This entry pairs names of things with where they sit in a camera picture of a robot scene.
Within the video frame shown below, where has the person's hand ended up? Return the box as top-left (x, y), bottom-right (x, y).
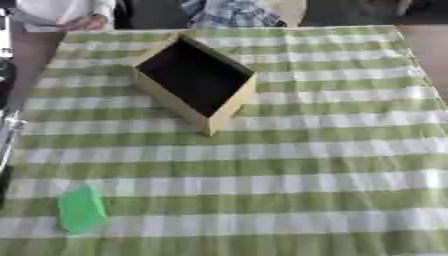
top-left (57, 13), bottom-right (111, 33)

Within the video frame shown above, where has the tan cardboard box black inside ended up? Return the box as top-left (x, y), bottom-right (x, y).
top-left (129, 31), bottom-right (259, 137)

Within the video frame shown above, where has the person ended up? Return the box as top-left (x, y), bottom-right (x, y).
top-left (176, 0), bottom-right (308, 29)
top-left (10, 0), bottom-right (118, 33)

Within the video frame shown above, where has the green rectangular block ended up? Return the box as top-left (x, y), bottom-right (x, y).
top-left (56, 183), bottom-right (111, 235)

